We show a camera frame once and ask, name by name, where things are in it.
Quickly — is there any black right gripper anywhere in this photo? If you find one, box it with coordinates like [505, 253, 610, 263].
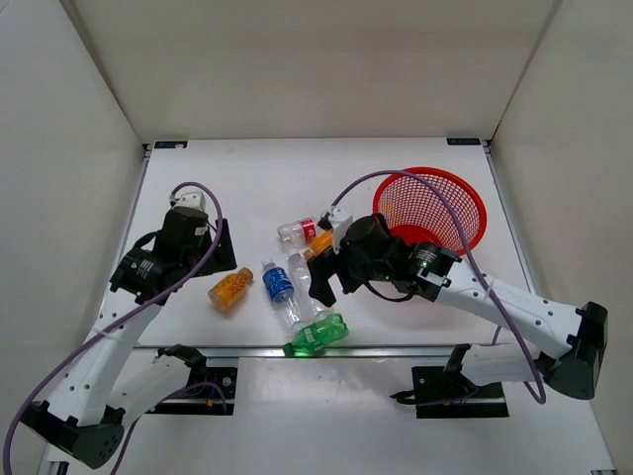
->
[309, 238, 392, 307]

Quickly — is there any orange juice bottle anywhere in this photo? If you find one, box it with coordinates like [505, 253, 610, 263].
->
[304, 231, 332, 260]

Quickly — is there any orange patterned label bottle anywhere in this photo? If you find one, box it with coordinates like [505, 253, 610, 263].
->
[208, 267, 253, 312]

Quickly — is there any clear bottle with red label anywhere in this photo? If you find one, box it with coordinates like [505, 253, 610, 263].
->
[277, 217, 318, 246]

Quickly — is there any clear water bottle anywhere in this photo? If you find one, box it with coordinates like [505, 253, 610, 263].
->
[286, 248, 323, 325]

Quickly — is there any blue label water bottle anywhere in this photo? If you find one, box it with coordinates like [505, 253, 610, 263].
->
[261, 259, 295, 303]

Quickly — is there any green plastic bottle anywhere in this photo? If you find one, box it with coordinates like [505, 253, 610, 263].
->
[283, 313, 349, 357]

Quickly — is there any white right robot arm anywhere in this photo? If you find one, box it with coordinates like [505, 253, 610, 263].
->
[308, 208, 607, 400]

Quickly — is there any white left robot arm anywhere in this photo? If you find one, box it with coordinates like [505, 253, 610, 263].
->
[14, 205, 236, 469]

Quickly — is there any red mesh plastic bin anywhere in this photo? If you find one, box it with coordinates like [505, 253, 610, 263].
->
[373, 167, 488, 255]

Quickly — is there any left corner label sticker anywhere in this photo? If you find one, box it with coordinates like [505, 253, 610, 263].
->
[153, 141, 188, 149]

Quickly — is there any corner label sticker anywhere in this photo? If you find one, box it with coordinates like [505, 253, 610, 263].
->
[446, 138, 482, 146]
[153, 141, 188, 149]

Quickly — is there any right corner label sticker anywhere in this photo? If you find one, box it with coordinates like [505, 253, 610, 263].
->
[446, 138, 482, 146]

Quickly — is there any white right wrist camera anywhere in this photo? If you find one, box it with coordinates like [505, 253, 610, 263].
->
[318, 206, 353, 254]

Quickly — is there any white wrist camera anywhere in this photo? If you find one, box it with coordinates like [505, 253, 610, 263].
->
[318, 206, 353, 254]
[170, 191, 206, 217]

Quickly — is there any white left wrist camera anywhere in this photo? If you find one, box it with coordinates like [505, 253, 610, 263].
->
[170, 191, 206, 217]

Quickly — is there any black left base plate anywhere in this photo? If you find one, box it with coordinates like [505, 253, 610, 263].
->
[148, 358, 238, 417]

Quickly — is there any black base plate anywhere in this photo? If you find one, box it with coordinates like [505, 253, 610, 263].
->
[390, 366, 509, 420]
[148, 358, 238, 417]

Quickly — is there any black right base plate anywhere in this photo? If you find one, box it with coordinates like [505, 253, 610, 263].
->
[390, 366, 509, 420]

